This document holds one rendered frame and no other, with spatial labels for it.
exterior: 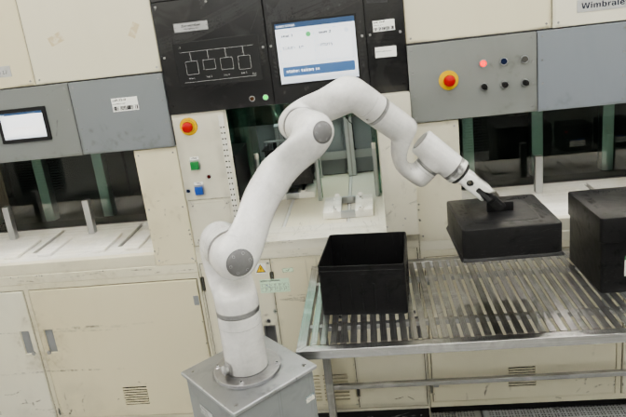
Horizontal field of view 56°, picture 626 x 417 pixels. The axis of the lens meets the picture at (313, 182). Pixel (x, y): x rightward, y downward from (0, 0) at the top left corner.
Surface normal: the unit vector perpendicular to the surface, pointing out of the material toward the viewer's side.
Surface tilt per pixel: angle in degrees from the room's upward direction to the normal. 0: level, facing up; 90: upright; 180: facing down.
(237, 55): 90
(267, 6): 90
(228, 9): 90
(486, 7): 90
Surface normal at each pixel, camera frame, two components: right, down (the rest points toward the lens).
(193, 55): -0.07, 0.29
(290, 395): 0.65, 0.14
